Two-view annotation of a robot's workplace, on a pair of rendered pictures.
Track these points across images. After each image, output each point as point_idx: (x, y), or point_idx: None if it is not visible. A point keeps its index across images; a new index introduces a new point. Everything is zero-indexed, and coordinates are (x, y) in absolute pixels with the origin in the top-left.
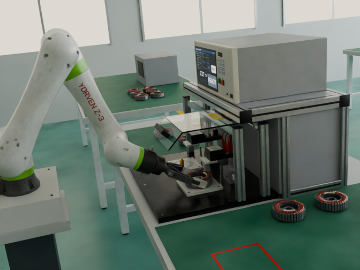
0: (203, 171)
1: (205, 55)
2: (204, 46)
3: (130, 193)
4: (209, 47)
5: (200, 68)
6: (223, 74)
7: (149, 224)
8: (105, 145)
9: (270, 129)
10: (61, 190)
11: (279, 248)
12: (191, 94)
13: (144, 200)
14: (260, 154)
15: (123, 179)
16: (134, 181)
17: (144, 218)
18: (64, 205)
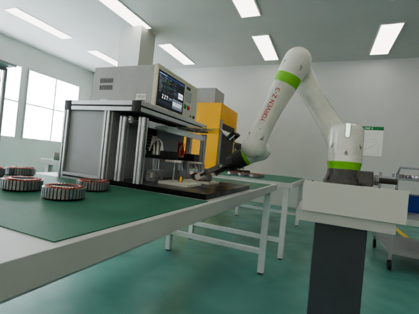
0: (194, 172)
1: (173, 83)
2: (173, 76)
3: (238, 199)
4: (178, 79)
5: (163, 91)
6: (189, 102)
7: (254, 190)
8: (269, 144)
9: (179, 139)
10: (300, 209)
11: (219, 180)
12: (157, 114)
13: (239, 192)
14: (189, 152)
15: (222, 206)
16: (226, 195)
17: (252, 190)
18: (301, 203)
